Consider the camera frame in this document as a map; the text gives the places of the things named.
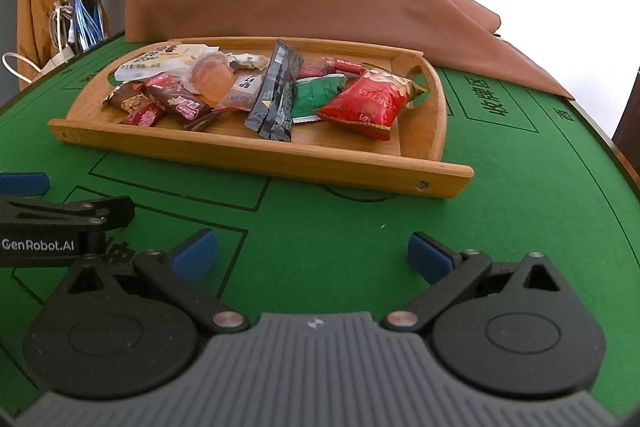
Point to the brown cloth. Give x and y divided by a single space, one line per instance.
325 2

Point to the green snack packet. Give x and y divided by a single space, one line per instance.
315 97

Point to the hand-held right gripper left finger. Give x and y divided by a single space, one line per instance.
192 254

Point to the red nut packet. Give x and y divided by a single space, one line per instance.
370 104

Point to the black stick packet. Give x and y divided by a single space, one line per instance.
267 97
285 107

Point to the dark cabinet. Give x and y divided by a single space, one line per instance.
629 132

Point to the red-brown snack bar packet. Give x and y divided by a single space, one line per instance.
175 99

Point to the clear nut packet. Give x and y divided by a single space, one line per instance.
245 59

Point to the black-white chocolate nut bar packet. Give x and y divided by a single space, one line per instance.
127 99

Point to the pink cracker packet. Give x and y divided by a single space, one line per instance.
245 89

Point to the white cake packet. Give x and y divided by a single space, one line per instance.
150 62

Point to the jelly cup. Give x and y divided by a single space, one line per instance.
212 77

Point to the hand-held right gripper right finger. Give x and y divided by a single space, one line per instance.
427 254

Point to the wooden tray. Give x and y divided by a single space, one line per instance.
350 142

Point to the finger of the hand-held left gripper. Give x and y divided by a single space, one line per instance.
22 184
75 209

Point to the small red snack packet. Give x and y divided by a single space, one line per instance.
140 116

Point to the white charger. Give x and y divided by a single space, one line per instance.
57 58

